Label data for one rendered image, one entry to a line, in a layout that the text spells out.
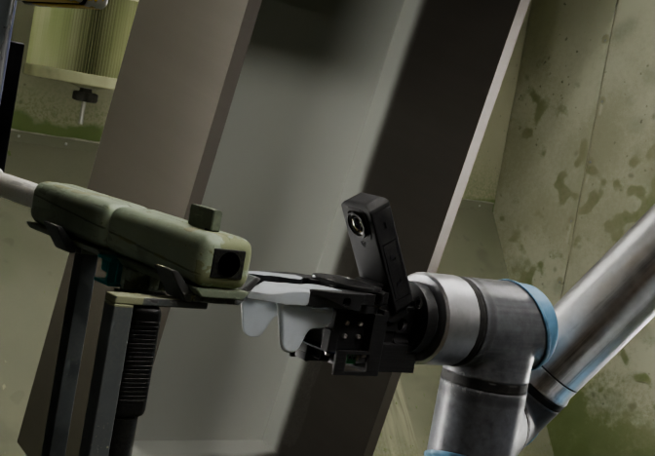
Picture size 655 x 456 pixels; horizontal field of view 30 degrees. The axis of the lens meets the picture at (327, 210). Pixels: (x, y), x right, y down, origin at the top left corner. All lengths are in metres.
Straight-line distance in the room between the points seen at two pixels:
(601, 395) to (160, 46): 2.42
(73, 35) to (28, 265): 0.63
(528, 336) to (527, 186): 3.23
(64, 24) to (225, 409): 1.08
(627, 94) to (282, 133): 1.94
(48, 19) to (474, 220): 1.90
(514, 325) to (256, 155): 1.35
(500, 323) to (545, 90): 3.29
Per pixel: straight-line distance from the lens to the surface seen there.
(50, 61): 3.21
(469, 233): 4.43
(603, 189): 4.23
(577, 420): 4.26
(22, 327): 3.27
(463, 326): 1.18
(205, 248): 0.89
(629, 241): 1.36
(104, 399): 0.90
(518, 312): 1.23
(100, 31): 3.20
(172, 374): 2.62
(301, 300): 1.05
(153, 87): 2.18
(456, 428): 1.25
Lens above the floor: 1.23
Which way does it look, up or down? 3 degrees down
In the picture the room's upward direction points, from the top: 10 degrees clockwise
